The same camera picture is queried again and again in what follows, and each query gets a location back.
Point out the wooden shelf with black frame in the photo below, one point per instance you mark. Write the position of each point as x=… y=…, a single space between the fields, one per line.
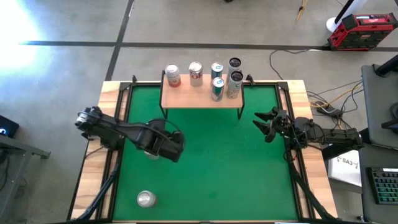
x=192 y=96

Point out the white Celsius can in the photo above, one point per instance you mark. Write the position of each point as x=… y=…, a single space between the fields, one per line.
x=234 y=88
x=234 y=63

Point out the green table mat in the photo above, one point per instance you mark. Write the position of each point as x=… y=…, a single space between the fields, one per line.
x=217 y=186

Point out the black power strip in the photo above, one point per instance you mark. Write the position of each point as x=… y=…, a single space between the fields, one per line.
x=326 y=109

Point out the silver Diet Coke can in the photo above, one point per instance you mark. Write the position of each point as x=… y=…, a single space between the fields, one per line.
x=196 y=76
x=151 y=156

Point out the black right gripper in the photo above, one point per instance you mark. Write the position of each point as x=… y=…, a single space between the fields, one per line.
x=282 y=123

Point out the red black toolbox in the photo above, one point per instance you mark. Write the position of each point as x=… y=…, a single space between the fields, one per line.
x=363 y=32

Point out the blue silver Red Bull can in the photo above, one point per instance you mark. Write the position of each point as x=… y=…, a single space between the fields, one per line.
x=217 y=91
x=216 y=70

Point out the black backlit keyboard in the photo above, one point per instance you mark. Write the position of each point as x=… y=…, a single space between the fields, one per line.
x=385 y=186

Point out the yellow tripod pole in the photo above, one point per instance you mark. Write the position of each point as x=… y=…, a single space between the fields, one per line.
x=302 y=9

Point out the white cylindrical post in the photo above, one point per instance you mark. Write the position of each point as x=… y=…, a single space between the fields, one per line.
x=334 y=25

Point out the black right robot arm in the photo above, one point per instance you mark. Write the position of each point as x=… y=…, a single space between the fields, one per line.
x=335 y=137

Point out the white labelled box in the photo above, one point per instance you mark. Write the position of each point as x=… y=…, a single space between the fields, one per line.
x=345 y=169

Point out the grey metal desk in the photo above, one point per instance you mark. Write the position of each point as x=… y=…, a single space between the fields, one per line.
x=12 y=174

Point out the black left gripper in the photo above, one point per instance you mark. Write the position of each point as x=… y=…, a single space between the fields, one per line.
x=168 y=143

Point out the red white Spindrift can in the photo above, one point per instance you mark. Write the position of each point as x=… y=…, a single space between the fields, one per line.
x=173 y=76
x=146 y=199

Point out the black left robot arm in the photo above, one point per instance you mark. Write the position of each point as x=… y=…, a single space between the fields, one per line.
x=112 y=127

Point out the black metal table frame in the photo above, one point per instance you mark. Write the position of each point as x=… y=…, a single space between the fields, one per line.
x=283 y=86

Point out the black device blue light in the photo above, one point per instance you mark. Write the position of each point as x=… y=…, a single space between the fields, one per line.
x=9 y=126

